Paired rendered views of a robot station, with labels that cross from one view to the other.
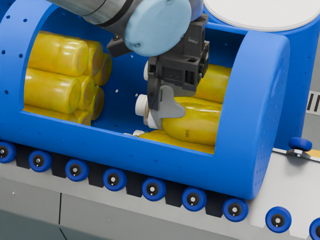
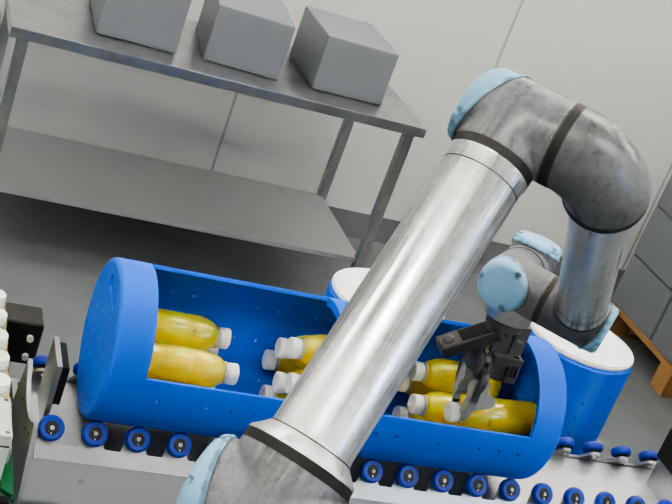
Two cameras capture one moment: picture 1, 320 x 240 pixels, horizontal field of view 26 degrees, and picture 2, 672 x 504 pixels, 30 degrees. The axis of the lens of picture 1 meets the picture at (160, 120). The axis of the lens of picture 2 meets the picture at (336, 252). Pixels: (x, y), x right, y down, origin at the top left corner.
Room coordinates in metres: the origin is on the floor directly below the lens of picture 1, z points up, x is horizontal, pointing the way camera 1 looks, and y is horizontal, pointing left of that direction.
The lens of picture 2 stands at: (-0.42, 1.67, 2.15)
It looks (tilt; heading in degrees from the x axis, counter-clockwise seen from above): 22 degrees down; 317
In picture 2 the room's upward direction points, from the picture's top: 21 degrees clockwise
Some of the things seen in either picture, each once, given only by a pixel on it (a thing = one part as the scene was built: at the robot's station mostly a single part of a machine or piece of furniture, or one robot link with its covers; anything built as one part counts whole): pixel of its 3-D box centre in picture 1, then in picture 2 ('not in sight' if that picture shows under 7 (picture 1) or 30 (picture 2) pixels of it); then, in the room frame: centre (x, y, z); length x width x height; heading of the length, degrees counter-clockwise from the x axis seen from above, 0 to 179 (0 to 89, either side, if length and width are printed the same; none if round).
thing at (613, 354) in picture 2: not in sight; (580, 338); (1.24, -0.73, 1.03); 0.28 x 0.28 x 0.01
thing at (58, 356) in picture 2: not in sight; (53, 381); (1.21, 0.68, 0.99); 0.10 x 0.02 x 0.12; 161
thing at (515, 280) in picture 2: not in sight; (515, 282); (0.85, 0.08, 1.41); 0.12 x 0.12 x 0.09; 28
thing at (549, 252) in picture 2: not in sight; (527, 268); (0.92, -0.02, 1.41); 0.10 x 0.09 x 0.12; 118
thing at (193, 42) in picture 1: (177, 46); (497, 347); (0.91, -0.03, 1.24); 0.09 x 0.08 x 0.12; 71
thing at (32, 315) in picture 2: not in sight; (18, 337); (1.42, 0.66, 0.95); 0.10 x 0.07 x 0.10; 161
